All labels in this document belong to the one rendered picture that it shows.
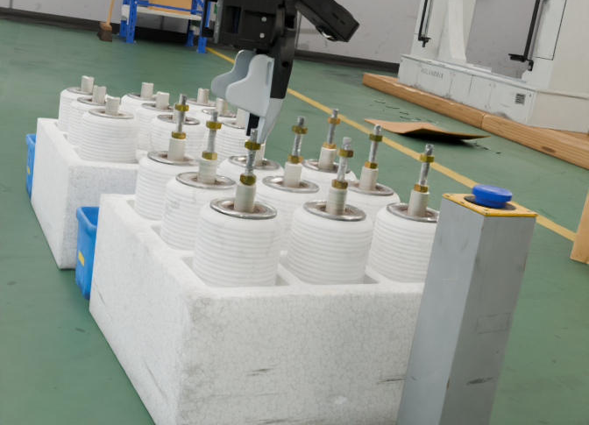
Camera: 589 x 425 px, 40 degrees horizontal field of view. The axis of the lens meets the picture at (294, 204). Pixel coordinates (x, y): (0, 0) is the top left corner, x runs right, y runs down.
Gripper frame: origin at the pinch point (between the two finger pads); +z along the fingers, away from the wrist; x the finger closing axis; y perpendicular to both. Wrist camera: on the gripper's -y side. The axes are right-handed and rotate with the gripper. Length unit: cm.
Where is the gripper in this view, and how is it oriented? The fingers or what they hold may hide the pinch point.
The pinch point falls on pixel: (261, 128)
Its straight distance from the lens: 88.6
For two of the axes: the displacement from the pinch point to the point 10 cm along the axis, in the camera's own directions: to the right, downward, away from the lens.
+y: -9.2, -0.5, -3.8
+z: -1.5, 9.6, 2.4
